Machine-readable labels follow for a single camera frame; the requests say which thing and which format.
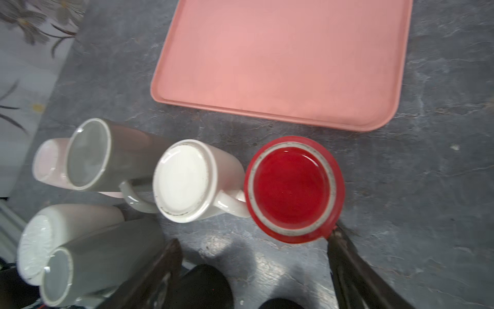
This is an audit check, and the red mug black handle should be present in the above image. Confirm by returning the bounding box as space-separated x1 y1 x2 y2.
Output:
244 136 346 244

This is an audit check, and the white ribbed-base mug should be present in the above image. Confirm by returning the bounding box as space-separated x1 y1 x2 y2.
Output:
17 204 124 286

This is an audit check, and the white mug red inside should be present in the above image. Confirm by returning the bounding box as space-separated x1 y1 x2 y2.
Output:
153 139 250 224

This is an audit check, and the black mug grey rim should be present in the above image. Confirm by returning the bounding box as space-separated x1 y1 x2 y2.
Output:
162 265 234 308

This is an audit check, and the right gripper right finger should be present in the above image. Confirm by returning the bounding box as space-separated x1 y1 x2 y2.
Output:
327 225 413 308

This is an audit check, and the tall grey mug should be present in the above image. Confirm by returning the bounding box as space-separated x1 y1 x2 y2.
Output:
66 118 174 214

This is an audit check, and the pale pink mug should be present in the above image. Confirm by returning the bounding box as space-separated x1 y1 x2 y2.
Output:
32 138 124 199

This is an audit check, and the small grey mug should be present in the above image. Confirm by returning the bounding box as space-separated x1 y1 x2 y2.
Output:
40 219 165 308

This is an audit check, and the pink plastic tray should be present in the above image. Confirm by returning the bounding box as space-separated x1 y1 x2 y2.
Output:
151 1 413 132

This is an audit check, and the black mug white base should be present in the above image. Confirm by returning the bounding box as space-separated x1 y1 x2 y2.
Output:
259 298 304 309

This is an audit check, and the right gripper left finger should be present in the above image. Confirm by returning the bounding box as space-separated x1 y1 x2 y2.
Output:
98 238 183 308

